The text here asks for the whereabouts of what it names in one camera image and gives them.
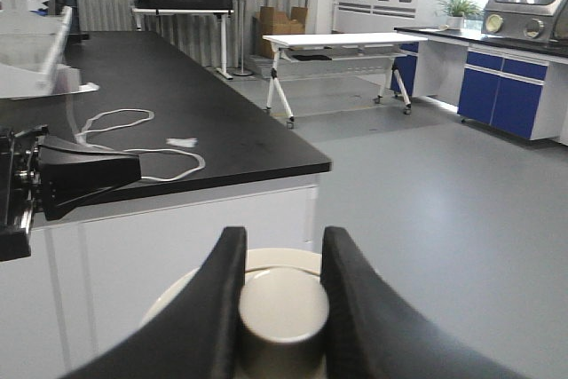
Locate steel glove box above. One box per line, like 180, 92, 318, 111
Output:
481, 0, 567, 44

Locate white cord loop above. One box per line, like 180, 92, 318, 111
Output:
74, 107, 207, 184

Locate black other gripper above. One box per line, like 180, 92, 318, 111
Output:
1, 125, 141, 261

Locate green potted plant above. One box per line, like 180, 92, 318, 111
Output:
437, 0, 483, 30

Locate glass jar with white lid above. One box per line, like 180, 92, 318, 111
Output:
144, 249, 329, 378

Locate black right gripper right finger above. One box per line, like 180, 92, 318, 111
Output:
320, 226, 520, 378

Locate white folding table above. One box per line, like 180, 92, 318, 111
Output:
263, 32, 427, 129

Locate blue lab bench cabinet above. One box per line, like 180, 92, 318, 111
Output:
400, 28, 567, 144

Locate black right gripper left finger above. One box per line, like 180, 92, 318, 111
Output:
66, 226, 247, 378

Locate cardboard boxes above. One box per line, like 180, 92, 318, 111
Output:
256, 6, 308, 58

